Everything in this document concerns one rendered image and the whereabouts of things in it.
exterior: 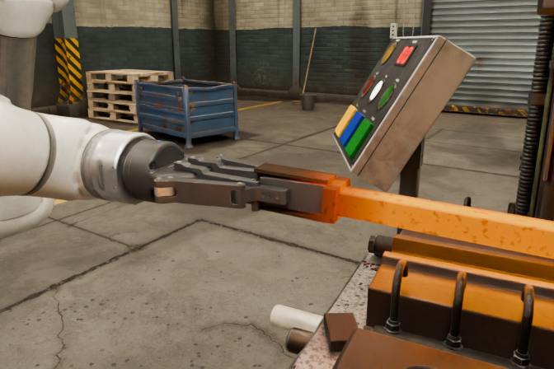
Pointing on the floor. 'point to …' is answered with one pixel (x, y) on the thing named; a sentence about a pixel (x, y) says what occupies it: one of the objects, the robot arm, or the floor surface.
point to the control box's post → (409, 184)
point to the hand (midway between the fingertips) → (296, 191)
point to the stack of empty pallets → (116, 106)
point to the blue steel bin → (187, 108)
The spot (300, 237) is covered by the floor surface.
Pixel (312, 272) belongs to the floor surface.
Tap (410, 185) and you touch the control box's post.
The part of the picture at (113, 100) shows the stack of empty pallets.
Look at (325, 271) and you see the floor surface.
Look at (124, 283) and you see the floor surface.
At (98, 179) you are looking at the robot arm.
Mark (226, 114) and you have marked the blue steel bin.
